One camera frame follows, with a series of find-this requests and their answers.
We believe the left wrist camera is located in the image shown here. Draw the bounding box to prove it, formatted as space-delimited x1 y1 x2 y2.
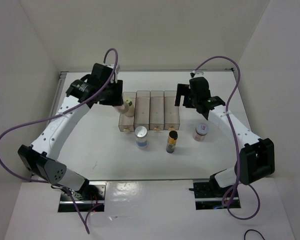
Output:
108 64 120 83

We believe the red label spice jar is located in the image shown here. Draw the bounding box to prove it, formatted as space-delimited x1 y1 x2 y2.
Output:
193 122 209 142

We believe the black gold pepper grinder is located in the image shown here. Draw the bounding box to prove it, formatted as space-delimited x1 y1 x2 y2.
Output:
166 130 178 154

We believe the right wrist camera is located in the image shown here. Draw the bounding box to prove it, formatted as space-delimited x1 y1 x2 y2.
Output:
190 70 204 78

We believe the yellow cap spice bottle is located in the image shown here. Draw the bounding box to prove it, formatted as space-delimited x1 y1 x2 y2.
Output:
124 97 135 118

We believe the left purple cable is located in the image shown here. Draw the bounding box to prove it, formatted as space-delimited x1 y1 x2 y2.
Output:
0 48 120 235

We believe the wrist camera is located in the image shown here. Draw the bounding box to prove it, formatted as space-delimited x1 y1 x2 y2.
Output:
108 64 120 83
190 70 204 78

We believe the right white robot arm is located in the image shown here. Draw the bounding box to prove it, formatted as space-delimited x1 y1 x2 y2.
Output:
174 77 275 197

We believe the thin black cable loop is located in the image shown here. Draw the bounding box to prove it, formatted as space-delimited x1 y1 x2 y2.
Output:
244 229 266 240

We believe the clear organizer bin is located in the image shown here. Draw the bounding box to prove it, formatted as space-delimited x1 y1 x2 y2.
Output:
149 90 165 131
118 92 137 133
134 90 150 130
164 90 180 131

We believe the pink cap spice bottle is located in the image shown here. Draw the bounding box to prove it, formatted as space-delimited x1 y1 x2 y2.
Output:
113 102 130 115

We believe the white blue cylindrical shaker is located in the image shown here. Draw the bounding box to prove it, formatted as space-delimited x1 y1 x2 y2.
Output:
134 126 148 149

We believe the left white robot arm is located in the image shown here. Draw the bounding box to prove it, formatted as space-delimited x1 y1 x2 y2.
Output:
18 63 124 200

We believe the purple cable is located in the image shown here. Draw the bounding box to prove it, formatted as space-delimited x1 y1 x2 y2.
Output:
193 56 262 221
0 48 120 235

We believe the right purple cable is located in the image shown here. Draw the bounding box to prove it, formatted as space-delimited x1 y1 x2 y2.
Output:
193 56 262 221

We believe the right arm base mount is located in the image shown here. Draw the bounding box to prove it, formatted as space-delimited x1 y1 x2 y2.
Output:
188 181 230 211

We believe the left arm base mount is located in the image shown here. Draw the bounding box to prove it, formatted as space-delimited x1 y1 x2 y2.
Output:
58 181 107 213

